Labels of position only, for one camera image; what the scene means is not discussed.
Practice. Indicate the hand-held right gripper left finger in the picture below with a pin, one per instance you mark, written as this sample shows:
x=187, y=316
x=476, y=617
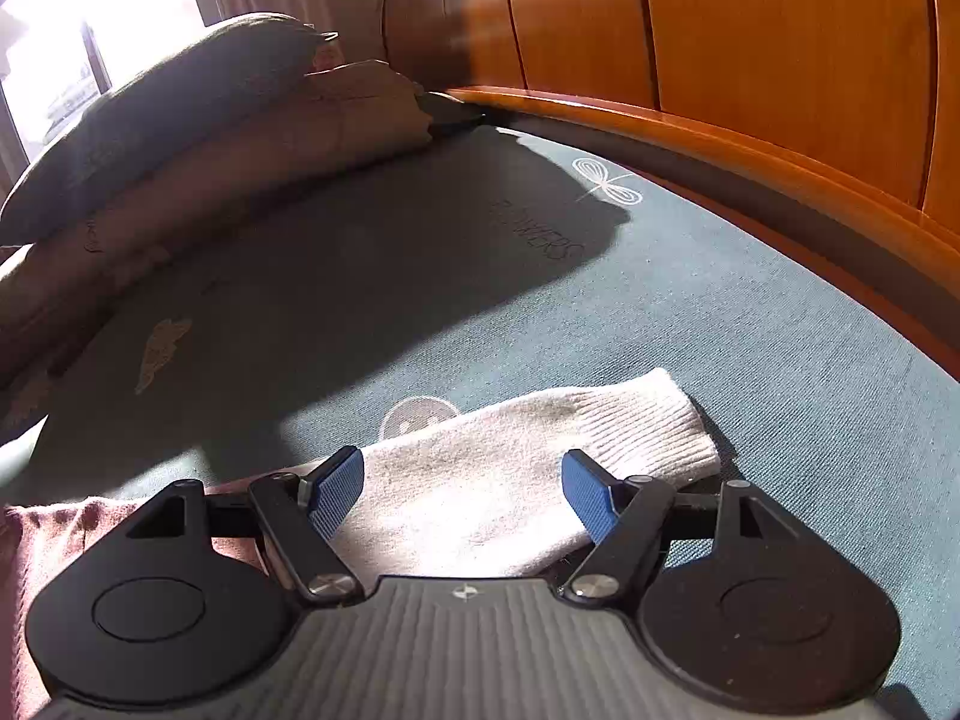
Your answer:
x=336, y=491

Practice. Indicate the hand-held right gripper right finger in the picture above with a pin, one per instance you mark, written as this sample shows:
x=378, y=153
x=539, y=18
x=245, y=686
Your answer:
x=591, y=495

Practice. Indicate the pink and white sweater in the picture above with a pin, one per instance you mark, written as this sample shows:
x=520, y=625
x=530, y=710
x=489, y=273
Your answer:
x=487, y=480

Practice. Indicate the pink floral folded quilt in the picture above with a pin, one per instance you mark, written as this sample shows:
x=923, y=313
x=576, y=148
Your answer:
x=225, y=165

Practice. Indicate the grey-green pillow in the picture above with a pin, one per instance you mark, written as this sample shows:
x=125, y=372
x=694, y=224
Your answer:
x=165, y=105

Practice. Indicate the wooden headboard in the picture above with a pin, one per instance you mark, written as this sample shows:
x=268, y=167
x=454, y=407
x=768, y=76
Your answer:
x=750, y=37

